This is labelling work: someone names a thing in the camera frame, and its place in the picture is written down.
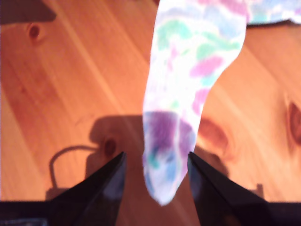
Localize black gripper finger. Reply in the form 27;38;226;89
187;151;271;226
48;151;127;226

